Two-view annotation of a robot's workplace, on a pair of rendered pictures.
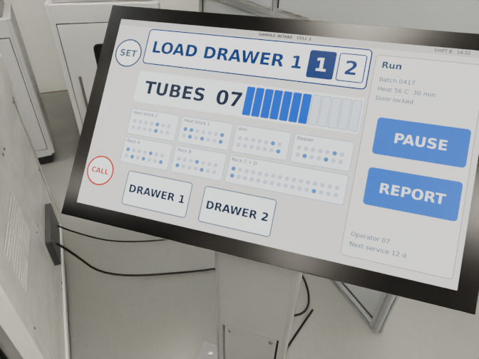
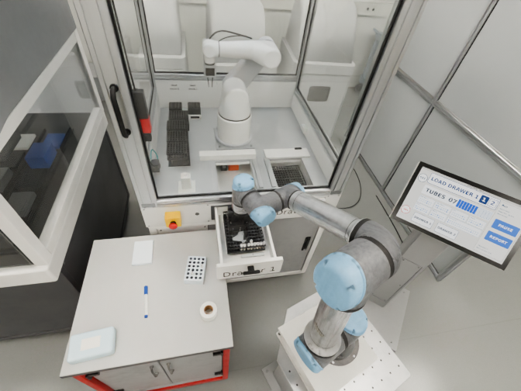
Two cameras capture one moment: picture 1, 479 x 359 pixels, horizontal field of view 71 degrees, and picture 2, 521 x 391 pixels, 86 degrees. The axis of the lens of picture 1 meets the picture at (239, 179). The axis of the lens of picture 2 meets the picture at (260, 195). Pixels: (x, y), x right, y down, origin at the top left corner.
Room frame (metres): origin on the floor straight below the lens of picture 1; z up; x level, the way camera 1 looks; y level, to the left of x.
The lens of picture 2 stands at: (-0.70, 0.73, 1.98)
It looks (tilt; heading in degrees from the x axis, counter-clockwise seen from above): 46 degrees down; 10
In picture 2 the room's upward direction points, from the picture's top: 8 degrees clockwise
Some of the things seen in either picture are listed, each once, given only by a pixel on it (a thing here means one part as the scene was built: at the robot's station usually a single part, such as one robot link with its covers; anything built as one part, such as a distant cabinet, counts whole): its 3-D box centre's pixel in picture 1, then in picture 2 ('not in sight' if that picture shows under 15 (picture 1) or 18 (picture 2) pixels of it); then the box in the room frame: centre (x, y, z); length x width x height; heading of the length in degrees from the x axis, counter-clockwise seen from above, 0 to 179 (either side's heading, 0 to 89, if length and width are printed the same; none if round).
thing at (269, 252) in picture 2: not in sight; (243, 230); (0.09, 0.93, 0.86); 0.40 x 0.26 x 0.06; 26
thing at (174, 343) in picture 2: not in sight; (168, 318); (-0.26, 1.21, 0.38); 0.62 x 0.58 x 0.76; 116
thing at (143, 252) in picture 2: not in sight; (143, 252); (-0.13, 1.36, 0.77); 0.13 x 0.09 x 0.02; 27
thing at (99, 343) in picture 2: not in sight; (92, 344); (-0.54, 1.31, 0.78); 0.15 x 0.10 x 0.04; 121
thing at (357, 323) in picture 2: not in sight; (346, 323); (-0.26, 0.44, 1.00); 0.13 x 0.12 x 0.14; 140
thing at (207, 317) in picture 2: not in sight; (208, 311); (-0.29, 0.95, 0.78); 0.07 x 0.07 x 0.04
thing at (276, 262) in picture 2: not in sight; (249, 268); (-0.10, 0.84, 0.87); 0.29 x 0.02 x 0.11; 116
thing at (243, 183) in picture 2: not in sight; (243, 190); (-0.03, 0.91, 1.27); 0.09 x 0.08 x 0.11; 50
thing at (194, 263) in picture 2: not in sight; (195, 270); (-0.14, 1.08, 0.78); 0.12 x 0.08 x 0.04; 16
